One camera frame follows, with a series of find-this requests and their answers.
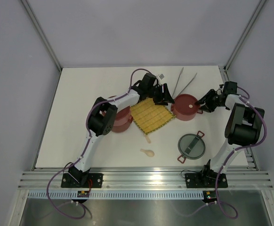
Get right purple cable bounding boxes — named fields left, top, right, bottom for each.
left=174, top=86, right=268, bottom=218

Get metal tongs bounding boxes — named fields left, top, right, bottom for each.
left=172, top=67, right=198, bottom=98

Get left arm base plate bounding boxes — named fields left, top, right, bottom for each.
left=61, top=173, right=103, bottom=188

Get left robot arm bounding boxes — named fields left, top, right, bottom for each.
left=62, top=70, right=174, bottom=188

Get red steel bowl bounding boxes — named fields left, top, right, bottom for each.
left=113, top=106, right=133, bottom=126
left=171, top=104, right=203, bottom=121
left=112, top=121, right=131, bottom=133

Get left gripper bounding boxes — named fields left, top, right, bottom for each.
left=146, top=84, right=174, bottom=106

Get purple cable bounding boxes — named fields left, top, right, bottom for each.
left=46, top=68, right=152, bottom=219
left=174, top=86, right=268, bottom=218

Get aluminium rail frame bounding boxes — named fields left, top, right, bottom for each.
left=8, top=153, right=274, bottom=226

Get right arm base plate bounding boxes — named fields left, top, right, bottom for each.
left=184, top=173, right=228, bottom=188

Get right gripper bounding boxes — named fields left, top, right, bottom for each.
left=195, top=89, right=223, bottom=113

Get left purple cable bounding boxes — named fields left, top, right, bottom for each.
left=46, top=68, right=152, bottom=219

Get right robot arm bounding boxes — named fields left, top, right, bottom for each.
left=194, top=81, right=266, bottom=188

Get beige spoon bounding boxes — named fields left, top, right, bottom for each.
left=140, top=149, right=155, bottom=157

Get white slotted cable duct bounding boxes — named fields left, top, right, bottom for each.
left=28, top=190, right=204, bottom=200

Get bamboo woven tray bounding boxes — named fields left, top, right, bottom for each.
left=130, top=98, right=175, bottom=135

